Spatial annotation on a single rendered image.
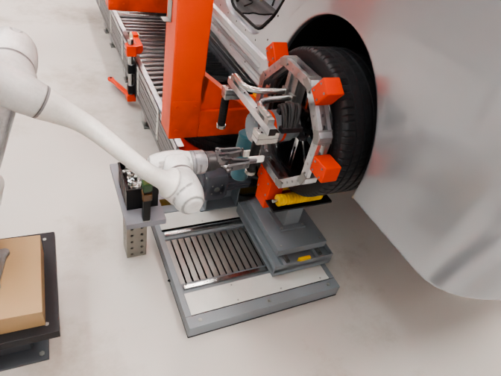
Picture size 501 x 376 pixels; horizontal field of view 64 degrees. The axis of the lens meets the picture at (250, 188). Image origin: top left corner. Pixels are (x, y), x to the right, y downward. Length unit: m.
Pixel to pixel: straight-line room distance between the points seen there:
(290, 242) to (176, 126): 0.84
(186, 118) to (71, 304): 1.04
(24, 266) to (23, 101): 0.73
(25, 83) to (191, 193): 0.54
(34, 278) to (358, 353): 1.47
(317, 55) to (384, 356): 1.44
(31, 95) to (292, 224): 1.46
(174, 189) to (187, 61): 0.84
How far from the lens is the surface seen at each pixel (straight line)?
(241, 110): 2.20
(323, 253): 2.26
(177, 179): 1.28
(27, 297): 1.67
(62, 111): 1.25
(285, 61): 1.73
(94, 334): 2.00
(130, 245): 2.16
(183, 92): 2.03
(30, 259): 1.76
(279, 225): 2.18
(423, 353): 2.33
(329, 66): 1.64
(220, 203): 2.44
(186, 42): 1.93
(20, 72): 1.24
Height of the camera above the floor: 1.72
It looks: 39 degrees down
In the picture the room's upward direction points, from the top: 14 degrees clockwise
